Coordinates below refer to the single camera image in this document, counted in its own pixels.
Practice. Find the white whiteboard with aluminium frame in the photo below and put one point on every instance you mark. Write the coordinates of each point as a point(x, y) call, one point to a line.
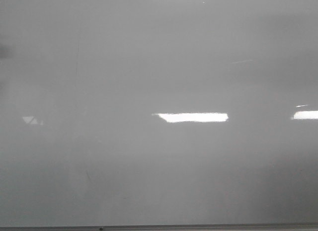
point(158, 112)

